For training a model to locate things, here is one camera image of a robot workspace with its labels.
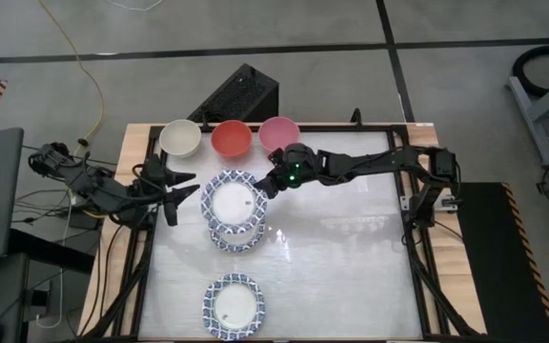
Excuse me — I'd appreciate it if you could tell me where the black perforated box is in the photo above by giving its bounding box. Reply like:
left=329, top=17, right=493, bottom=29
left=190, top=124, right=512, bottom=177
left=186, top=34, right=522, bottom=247
left=186, top=63, right=279, bottom=124

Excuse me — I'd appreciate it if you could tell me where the silver arm base bracket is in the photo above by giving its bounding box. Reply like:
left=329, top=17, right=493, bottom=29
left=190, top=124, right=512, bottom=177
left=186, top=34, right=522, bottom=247
left=399, top=192, right=464, bottom=212

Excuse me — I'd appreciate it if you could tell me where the yellow cable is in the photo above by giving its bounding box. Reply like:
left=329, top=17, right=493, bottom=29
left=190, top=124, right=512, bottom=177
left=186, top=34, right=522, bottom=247
left=38, top=0, right=106, bottom=199

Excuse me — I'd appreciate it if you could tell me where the thin white cable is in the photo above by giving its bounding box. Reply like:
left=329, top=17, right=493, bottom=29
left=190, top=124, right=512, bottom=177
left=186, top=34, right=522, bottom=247
left=34, top=280, right=65, bottom=330

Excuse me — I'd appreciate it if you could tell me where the pink plastic bowl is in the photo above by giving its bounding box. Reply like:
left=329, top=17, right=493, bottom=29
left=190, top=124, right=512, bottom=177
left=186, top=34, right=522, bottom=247
left=257, top=116, right=301, bottom=154

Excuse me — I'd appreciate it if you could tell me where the orange plastic bowl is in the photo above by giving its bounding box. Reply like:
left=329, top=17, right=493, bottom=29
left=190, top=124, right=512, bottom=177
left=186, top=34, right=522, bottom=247
left=210, top=119, right=254, bottom=158

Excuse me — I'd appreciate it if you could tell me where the blue patterned paper bowl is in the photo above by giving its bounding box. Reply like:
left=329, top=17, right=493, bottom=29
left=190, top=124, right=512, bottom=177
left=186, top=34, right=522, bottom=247
left=207, top=222, right=266, bottom=254
left=200, top=170, right=270, bottom=235
left=201, top=272, right=266, bottom=342

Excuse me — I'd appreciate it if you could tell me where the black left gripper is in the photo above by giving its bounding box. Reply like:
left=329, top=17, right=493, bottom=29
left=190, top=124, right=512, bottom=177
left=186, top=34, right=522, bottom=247
left=133, top=152, right=201, bottom=228

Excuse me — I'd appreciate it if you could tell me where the black hose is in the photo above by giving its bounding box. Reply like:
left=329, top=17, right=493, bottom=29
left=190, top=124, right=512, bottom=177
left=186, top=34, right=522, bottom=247
left=511, top=44, right=549, bottom=99

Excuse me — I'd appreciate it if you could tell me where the white floor cable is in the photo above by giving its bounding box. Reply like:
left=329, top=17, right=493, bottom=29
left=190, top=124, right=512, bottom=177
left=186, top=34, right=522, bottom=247
left=107, top=0, right=166, bottom=12

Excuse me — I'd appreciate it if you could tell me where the grey metal stand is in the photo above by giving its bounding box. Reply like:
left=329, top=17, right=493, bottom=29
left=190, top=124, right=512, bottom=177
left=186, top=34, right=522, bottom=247
left=506, top=66, right=549, bottom=167

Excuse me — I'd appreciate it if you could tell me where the black metal table frame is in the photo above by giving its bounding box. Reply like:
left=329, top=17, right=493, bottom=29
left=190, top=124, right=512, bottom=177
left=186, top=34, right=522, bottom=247
left=83, top=122, right=483, bottom=343

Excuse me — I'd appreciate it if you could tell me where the white plastic bowl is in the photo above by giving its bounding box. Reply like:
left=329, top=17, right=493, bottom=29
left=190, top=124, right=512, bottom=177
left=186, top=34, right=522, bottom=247
left=158, top=118, right=203, bottom=159

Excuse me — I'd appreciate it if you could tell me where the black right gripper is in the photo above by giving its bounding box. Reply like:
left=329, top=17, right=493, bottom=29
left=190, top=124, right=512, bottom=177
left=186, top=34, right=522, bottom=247
left=254, top=142, right=323, bottom=200

